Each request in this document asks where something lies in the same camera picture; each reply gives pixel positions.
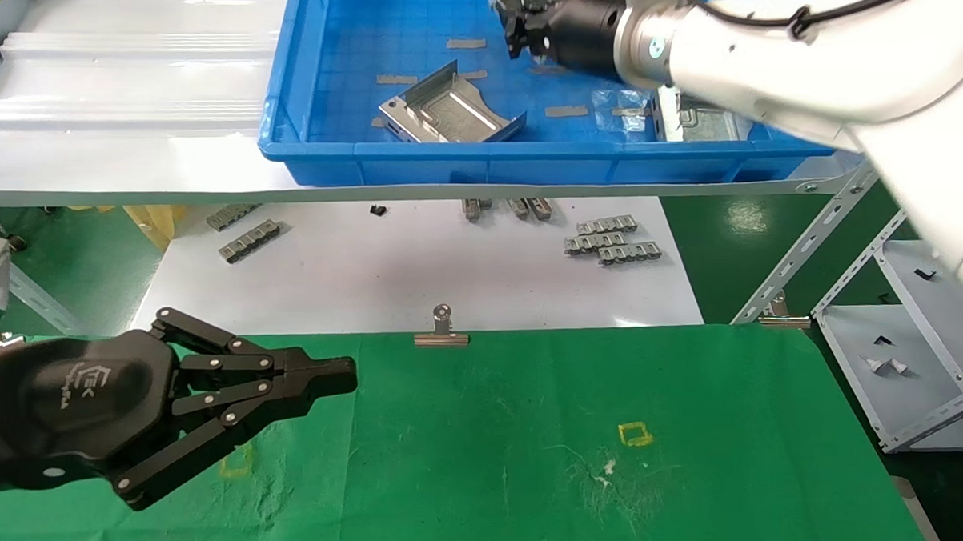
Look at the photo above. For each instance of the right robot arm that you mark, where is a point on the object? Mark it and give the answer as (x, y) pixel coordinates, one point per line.
(817, 70)

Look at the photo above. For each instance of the blue plastic bin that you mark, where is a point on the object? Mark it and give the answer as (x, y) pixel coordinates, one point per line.
(453, 164)

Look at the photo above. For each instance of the silver binder clip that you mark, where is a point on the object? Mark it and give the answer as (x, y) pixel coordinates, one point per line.
(784, 319)
(442, 337)

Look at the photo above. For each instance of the yellow tape square outline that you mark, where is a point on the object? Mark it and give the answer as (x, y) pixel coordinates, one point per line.
(622, 433)

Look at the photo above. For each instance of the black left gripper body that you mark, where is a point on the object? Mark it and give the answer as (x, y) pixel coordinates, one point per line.
(76, 396)

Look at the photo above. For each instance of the silver corrugated metal shelf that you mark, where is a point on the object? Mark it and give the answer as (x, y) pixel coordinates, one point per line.
(135, 106)

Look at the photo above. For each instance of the clear plastic film piece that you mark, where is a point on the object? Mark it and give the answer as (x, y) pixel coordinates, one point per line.
(623, 103)

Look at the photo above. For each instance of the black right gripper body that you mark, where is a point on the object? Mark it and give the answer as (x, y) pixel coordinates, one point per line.
(586, 34)

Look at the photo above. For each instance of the grey metal clip strip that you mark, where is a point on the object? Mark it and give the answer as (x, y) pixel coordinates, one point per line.
(594, 244)
(540, 208)
(518, 208)
(474, 209)
(250, 241)
(629, 253)
(233, 216)
(607, 225)

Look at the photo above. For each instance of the yellow plastic bag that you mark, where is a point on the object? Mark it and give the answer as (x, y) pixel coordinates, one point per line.
(159, 223)

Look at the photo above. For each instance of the white board sheet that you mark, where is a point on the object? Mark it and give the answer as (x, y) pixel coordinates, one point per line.
(417, 272)

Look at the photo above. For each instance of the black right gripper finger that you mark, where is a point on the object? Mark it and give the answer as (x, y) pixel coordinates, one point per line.
(518, 31)
(542, 44)

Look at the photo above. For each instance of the grey metal bar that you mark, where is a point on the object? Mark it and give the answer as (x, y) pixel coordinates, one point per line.
(48, 302)

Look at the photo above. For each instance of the white slotted angle rack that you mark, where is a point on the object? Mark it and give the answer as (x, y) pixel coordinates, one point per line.
(919, 342)

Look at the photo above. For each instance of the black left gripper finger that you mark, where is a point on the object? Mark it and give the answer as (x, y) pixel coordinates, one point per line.
(285, 396)
(286, 361)

